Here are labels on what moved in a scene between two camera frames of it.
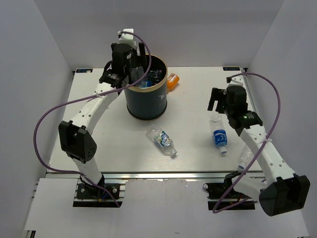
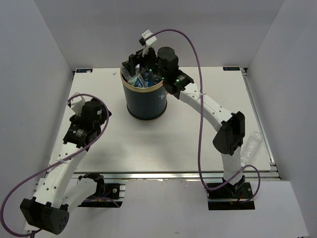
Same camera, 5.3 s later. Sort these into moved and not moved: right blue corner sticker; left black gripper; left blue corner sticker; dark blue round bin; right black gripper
Moved: right black gripper; left black gripper
Not moved: right blue corner sticker; left blue corner sticker; dark blue round bin
